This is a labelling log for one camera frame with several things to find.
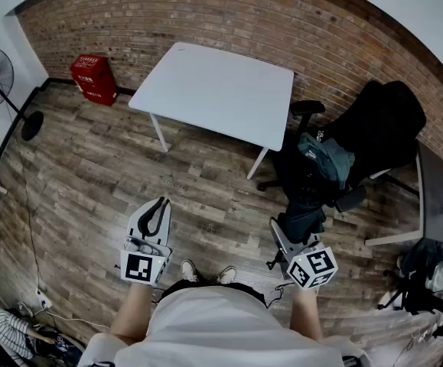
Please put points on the person's white shirt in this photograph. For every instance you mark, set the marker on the person's white shirt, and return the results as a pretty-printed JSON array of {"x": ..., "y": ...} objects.
[{"x": 221, "y": 331}]

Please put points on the person's white shoe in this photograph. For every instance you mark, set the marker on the person's white shoe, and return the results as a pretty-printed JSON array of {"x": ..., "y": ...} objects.
[
  {"x": 188, "y": 270},
  {"x": 227, "y": 275}
]

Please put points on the person's right white shoe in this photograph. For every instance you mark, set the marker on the person's right white shoe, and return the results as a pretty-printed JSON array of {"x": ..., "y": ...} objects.
[{"x": 227, "y": 275}]

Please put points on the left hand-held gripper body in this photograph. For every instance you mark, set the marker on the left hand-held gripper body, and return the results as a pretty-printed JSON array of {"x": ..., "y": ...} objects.
[{"x": 141, "y": 266}]

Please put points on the teal jacket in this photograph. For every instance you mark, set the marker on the teal jacket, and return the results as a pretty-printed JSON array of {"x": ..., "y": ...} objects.
[{"x": 326, "y": 159}]

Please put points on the black office chair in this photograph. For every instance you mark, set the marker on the black office chair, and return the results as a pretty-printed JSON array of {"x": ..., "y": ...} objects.
[{"x": 382, "y": 124}]

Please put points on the red box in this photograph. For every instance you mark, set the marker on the red box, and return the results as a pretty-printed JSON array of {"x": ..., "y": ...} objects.
[{"x": 93, "y": 78}]

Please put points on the dark grey desk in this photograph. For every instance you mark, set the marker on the dark grey desk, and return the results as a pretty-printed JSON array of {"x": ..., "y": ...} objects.
[{"x": 437, "y": 193}]

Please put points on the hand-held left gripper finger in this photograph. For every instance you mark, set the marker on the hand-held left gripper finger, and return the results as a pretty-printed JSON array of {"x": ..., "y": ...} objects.
[
  {"x": 163, "y": 220},
  {"x": 143, "y": 224}
]

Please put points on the white table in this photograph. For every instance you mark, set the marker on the white table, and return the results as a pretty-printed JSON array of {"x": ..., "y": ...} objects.
[{"x": 221, "y": 90}]

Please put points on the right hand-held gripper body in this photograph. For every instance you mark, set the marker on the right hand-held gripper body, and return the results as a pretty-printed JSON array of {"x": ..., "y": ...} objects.
[{"x": 313, "y": 268}]

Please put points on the person's left white shoe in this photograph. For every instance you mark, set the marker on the person's left white shoe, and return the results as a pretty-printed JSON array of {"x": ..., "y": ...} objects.
[{"x": 188, "y": 270}]

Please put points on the black swivel chair base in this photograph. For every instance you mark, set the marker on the black swivel chair base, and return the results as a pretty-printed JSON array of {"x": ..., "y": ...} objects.
[{"x": 416, "y": 300}]

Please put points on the person's left forearm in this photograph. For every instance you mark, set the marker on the person's left forearm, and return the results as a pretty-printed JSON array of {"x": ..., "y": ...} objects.
[{"x": 133, "y": 312}]

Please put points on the white power strip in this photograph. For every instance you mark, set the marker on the white power strip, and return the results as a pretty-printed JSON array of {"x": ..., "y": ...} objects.
[{"x": 44, "y": 299}]

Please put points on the person's right forearm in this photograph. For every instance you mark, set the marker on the person's right forearm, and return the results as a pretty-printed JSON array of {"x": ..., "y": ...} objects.
[{"x": 307, "y": 312}]

